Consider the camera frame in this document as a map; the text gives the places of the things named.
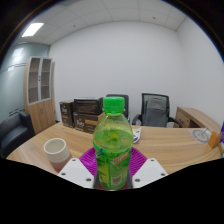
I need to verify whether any small dark brown box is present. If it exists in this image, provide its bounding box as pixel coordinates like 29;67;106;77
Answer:
59;99;75;129

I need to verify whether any black sofa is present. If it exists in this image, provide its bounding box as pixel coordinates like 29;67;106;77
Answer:
0;110;36;159

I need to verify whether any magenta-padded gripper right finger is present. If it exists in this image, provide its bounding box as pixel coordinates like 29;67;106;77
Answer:
127;147;169;189

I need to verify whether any brown box with label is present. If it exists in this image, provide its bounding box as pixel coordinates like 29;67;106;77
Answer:
72;112;105;135

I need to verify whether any wooden shelf cabinet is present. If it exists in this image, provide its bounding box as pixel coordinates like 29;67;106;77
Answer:
23;55;57;134

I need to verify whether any ceiling light panel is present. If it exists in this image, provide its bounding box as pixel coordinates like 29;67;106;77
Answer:
21;22;45;38

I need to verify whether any orange wooden box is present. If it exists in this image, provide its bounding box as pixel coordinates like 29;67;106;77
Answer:
207;130;223;150

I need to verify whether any wooden side desk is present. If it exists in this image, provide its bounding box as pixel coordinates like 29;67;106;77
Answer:
173;106;222;133

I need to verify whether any black office chair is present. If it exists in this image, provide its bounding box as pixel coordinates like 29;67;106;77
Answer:
105;93;131;123

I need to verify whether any round grey printed pad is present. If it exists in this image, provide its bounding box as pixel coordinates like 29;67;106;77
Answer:
192;128;212;145

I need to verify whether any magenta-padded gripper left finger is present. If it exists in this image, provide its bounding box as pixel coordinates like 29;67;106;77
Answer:
57;147;98;189

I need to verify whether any grey-backed mesh office chair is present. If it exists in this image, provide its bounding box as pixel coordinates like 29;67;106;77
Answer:
131;92;184;129

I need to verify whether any green drink bottle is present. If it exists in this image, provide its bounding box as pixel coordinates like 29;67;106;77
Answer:
92;96;134;191

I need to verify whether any white and pink ribbed mug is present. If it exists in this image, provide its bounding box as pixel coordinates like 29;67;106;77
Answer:
43;137;73;174

